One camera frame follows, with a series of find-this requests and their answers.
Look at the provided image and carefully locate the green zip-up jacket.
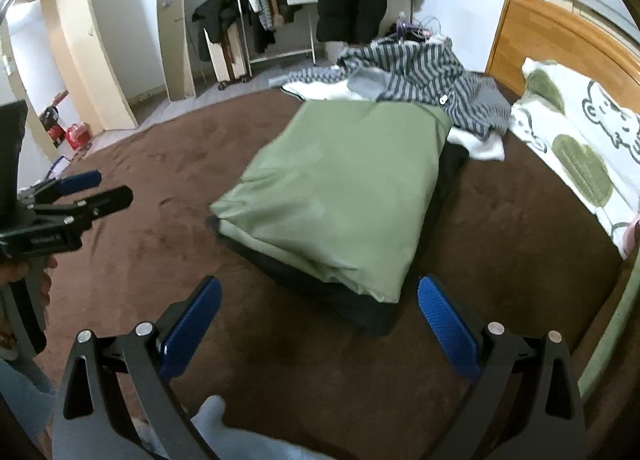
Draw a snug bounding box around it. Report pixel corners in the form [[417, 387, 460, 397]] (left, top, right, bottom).
[[210, 100, 451, 304]]

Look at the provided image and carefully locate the metal clothes rack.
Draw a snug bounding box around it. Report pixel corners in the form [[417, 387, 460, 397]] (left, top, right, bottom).
[[229, 0, 317, 82]]

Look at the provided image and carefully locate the person's left hand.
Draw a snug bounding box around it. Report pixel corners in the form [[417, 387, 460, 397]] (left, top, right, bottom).
[[0, 256, 58, 308]]

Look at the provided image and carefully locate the red bag in hallway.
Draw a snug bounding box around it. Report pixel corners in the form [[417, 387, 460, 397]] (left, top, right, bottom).
[[65, 122, 92, 151]]

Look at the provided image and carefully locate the brown bed blanket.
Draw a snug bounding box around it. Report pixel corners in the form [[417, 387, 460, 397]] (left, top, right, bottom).
[[39, 90, 623, 459]]

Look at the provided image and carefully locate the black folded garment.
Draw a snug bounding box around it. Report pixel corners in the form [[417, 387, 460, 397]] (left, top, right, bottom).
[[207, 141, 469, 335]]

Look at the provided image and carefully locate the cream open door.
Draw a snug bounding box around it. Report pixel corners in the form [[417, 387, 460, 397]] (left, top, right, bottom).
[[54, 0, 138, 134]]

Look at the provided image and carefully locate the white garment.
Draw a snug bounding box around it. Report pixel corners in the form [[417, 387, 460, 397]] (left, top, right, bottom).
[[278, 36, 507, 163]]

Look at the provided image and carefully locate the beige suitcase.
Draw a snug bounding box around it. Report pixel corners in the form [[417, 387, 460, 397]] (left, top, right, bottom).
[[203, 23, 250, 90]]

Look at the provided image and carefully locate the black jacket on suitcase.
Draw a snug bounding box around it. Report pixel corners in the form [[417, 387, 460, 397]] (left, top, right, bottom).
[[191, 0, 241, 62]]

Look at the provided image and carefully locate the standing floor mirror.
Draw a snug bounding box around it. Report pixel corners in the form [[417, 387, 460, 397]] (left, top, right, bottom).
[[156, 0, 195, 102]]

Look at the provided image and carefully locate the bear print pillow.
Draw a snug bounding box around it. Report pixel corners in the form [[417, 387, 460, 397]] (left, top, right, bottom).
[[510, 58, 639, 257]]

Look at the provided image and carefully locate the grey striped hoodie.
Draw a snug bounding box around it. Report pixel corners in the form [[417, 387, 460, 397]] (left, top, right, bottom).
[[285, 42, 511, 140]]

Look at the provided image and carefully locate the wooden headboard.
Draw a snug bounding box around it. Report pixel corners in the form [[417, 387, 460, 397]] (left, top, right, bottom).
[[485, 0, 639, 112]]

